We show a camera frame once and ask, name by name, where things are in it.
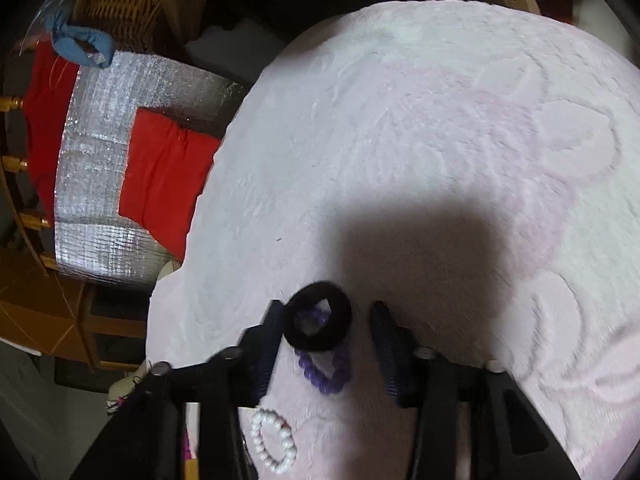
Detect white bead bracelet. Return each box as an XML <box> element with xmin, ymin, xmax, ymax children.
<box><xmin>248</xmin><ymin>407</ymin><xmax>298</xmax><ymax>475</ymax></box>

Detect purple bead bracelet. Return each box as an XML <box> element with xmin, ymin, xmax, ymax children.
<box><xmin>293</xmin><ymin>308</ymin><xmax>353</xmax><ymax>396</ymax></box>

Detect wooden cabinet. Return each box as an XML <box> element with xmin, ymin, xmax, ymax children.
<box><xmin>1</xmin><ymin>248</ymin><xmax>150</xmax><ymax>370</ymax></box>

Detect small black scrunchie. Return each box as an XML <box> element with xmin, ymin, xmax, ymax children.
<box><xmin>283</xmin><ymin>282</ymin><xmax>352</xmax><ymax>352</ymax></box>

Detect silver foil insulation sheet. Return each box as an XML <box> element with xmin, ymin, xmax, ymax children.
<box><xmin>54</xmin><ymin>51</ymin><xmax>246</xmax><ymax>290</ymax></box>

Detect blue cloth in basket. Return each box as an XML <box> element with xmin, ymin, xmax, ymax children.
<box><xmin>47</xmin><ymin>11</ymin><xmax>115</xmax><ymax>68</ymax></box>

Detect wicker basket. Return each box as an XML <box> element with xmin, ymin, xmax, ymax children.
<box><xmin>70</xmin><ymin>0</ymin><xmax>162</xmax><ymax>53</ymax></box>

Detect red blanket on railing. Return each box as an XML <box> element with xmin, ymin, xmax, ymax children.
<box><xmin>23</xmin><ymin>42</ymin><xmax>79</xmax><ymax>223</ymax></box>

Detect red cushion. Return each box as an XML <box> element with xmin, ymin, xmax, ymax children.
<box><xmin>118</xmin><ymin>108</ymin><xmax>221</xmax><ymax>261</ymax></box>

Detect pale pink embossed towel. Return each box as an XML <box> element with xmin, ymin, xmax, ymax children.
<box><xmin>146</xmin><ymin>1</ymin><xmax>639</xmax><ymax>479</ymax></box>

